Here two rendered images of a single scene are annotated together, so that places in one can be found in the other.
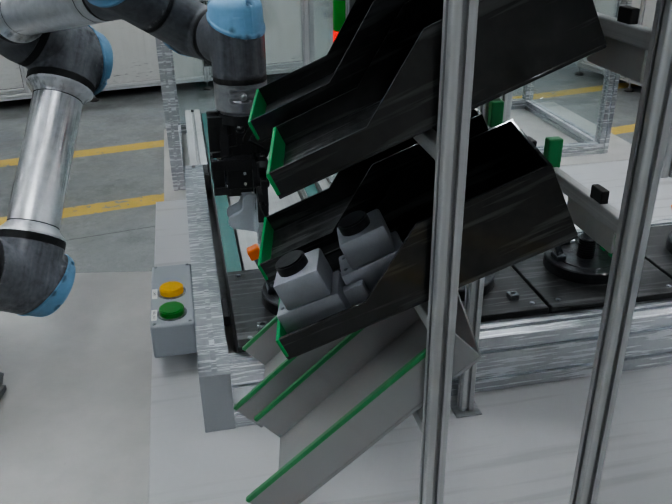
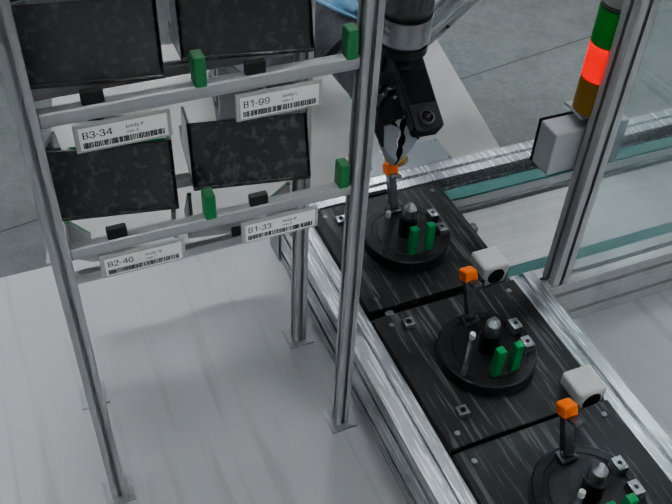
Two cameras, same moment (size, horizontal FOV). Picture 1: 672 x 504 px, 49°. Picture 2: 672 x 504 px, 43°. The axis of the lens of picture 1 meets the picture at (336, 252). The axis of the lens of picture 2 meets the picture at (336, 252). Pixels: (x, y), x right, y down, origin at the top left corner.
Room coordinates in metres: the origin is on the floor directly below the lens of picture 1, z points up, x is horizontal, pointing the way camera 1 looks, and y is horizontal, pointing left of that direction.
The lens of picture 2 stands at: (0.70, -0.91, 1.90)
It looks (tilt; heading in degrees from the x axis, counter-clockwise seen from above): 44 degrees down; 76
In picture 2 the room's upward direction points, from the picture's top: 3 degrees clockwise
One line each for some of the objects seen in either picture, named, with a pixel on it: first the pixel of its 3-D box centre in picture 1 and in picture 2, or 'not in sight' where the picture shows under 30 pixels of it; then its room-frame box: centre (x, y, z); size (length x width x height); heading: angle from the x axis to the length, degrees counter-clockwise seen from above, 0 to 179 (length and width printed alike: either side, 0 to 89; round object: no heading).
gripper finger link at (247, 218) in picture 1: (248, 220); (382, 136); (1.02, 0.13, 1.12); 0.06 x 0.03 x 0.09; 101
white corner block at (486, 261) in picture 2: not in sight; (488, 266); (1.16, -0.02, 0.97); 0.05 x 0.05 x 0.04; 11
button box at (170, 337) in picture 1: (173, 307); (393, 171); (1.09, 0.28, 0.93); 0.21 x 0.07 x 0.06; 11
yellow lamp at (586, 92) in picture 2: not in sight; (595, 92); (1.26, -0.03, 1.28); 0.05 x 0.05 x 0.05
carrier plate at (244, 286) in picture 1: (304, 302); (405, 245); (1.05, 0.05, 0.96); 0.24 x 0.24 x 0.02; 11
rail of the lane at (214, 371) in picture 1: (205, 262); (498, 176); (1.29, 0.26, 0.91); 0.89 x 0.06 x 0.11; 11
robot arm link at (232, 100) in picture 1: (241, 96); (402, 27); (1.03, 0.13, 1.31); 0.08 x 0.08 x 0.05
